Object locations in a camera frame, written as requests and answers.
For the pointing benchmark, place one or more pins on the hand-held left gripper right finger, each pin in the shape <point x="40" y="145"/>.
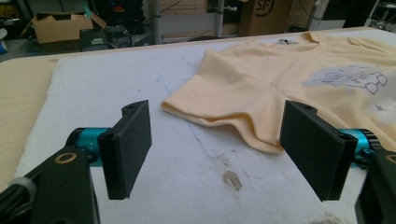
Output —
<point x="311" y="149"/>

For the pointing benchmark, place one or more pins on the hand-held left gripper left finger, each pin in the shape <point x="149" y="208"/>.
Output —
<point x="124" y="155"/>

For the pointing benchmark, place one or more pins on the pale yellow printed T-shirt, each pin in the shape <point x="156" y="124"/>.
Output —
<point x="249" y="77"/>

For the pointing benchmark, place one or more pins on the white foam mat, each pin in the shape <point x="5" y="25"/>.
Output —
<point x="109" y="77"/>

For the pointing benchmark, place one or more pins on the large printed cardboard box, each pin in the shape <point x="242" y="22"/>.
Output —
<point x="267" y="18"/>

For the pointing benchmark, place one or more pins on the open cardboard box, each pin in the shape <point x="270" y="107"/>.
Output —
<point x="59" y="29"/>

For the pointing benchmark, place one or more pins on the white desk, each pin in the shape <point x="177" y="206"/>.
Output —
<point x="186" y="23"/>

